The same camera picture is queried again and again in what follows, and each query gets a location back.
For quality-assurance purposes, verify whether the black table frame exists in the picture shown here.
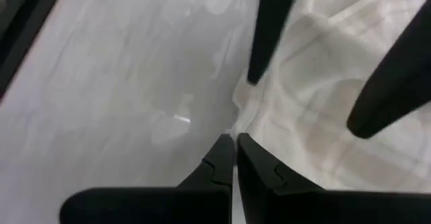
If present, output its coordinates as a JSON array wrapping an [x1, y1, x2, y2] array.
[[0, 0, 68, 100]]

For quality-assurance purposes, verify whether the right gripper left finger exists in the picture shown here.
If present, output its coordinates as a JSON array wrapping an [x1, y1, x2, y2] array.
[[59, 133, 235, 224]]

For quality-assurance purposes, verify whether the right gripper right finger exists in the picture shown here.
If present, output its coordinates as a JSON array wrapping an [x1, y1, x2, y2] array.
[[237, 132, 431, 224]]

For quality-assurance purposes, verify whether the white plaid kitchen towel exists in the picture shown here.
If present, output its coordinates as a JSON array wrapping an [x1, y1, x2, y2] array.
[[229, 0, 431, 194]]

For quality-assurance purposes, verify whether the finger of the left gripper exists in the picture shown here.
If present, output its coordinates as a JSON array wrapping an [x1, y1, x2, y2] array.
[[246, 0, 303, 86], [345, 0, 431, 140]]

